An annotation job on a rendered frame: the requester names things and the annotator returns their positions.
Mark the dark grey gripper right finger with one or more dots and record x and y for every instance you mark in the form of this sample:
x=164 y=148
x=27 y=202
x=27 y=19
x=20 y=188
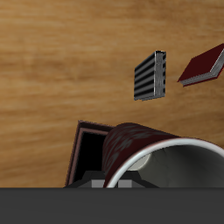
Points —
x=124 y=183

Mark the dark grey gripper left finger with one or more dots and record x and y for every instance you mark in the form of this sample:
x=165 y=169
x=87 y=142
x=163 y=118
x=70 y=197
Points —
x=97 y=183

